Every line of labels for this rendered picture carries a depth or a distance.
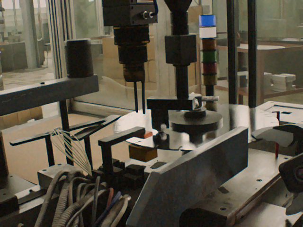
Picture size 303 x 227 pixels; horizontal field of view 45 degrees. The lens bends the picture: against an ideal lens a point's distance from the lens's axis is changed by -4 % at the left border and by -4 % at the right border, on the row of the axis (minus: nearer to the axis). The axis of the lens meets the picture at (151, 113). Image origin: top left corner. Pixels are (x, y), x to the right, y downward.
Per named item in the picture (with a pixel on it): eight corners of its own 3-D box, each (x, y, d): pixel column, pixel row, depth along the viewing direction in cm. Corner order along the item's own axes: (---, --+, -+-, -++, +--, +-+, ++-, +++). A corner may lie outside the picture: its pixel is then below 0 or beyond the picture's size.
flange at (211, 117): (233, 118, 76) (233, 107, 76) (199, 133, 69) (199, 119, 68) (191, 111, 84) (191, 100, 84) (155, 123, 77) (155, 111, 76)
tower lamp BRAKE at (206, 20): (205, 25, 104) (204, 14, 103) (218, 25, 101) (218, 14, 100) (195, 26, 100) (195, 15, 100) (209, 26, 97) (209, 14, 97)
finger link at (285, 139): (267, 129, 68) (312, 143, 61) (247, 136, 65) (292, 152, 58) (269, 113, 68) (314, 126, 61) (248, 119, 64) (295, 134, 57)
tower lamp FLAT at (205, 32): (205, 37, 104) (205, 26, 104) (219, 37, 101) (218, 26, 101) (196, 38, 101) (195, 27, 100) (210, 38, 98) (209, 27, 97)
